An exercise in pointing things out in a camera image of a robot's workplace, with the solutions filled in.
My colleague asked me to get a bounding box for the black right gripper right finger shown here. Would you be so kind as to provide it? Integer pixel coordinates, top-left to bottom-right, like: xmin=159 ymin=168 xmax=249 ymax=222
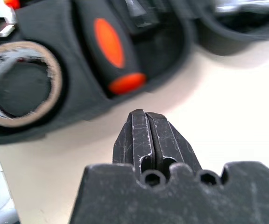
xmin=147 ymin=113 xmax=202 ymax=178

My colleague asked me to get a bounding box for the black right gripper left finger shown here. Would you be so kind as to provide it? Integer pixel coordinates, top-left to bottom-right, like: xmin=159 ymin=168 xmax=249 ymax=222
xmin=112 ymin=109 xmax=154 ymax=174

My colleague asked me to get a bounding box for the orange black screwdriver handle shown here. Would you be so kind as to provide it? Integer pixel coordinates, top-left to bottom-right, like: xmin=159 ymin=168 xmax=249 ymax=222
xmin=75 ymin=0 xmax=148 ymax=98

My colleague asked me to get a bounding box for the black fabric tool bag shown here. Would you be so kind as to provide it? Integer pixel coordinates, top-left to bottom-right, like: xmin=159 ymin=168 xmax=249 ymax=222
xmin=0 ymin=0 xmax=269 ymax=146

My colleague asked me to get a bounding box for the tape roll with cardboard core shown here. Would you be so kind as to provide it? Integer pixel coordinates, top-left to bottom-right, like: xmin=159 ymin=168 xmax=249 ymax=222
xmin=0 ymin=41 xmax=63 ymax=128

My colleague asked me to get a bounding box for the red round object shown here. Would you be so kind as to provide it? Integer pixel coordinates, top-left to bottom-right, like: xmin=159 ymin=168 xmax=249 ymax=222
xmin=3 ymin=0 xmax=21 ymax=9

